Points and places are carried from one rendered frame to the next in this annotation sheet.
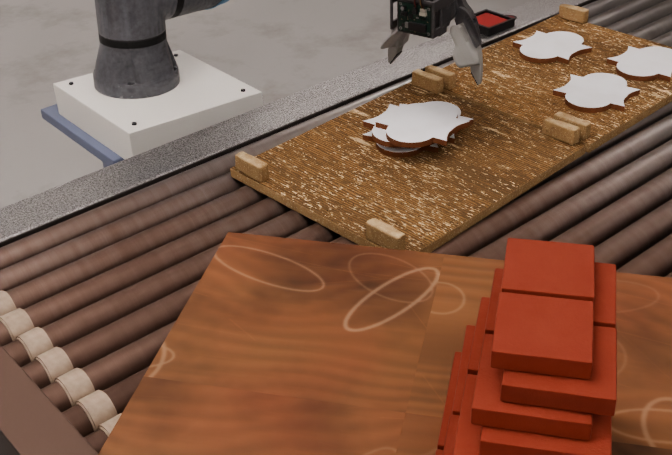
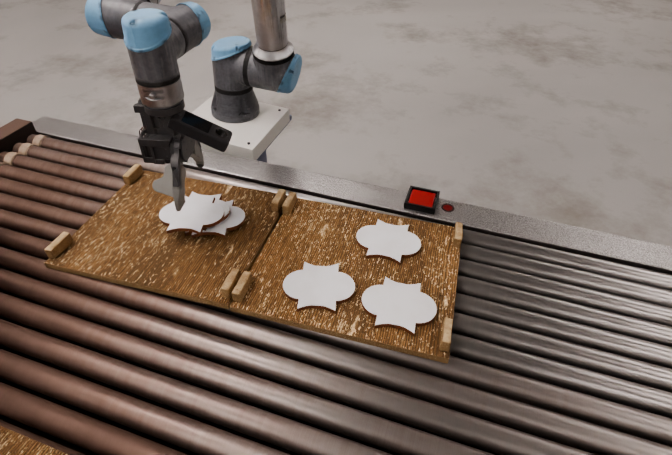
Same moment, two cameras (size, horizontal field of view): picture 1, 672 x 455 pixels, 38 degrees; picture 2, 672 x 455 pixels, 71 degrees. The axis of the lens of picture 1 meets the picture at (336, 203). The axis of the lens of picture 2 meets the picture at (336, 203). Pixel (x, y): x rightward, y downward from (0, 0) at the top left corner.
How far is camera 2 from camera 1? 1.52 m
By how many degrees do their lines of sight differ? 47
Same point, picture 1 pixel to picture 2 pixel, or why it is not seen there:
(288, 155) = not seen: hidden behind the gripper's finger
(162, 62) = (230, 106)
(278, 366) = not seen: outside the picture
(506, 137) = (221, 260)
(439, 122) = (192, 219)
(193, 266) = (46, 195)
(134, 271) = (41, 180)
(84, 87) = not seen: hidden behind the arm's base
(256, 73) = (569, 167)
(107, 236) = (74, 161)
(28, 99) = (451, 114)
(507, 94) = (291, 242)
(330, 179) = (136, 205)
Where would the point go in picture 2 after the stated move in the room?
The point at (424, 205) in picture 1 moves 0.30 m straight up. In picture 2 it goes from (112, 251) to (63, 126)
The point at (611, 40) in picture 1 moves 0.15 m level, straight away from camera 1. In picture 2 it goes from (434, 271) to (499, 258)
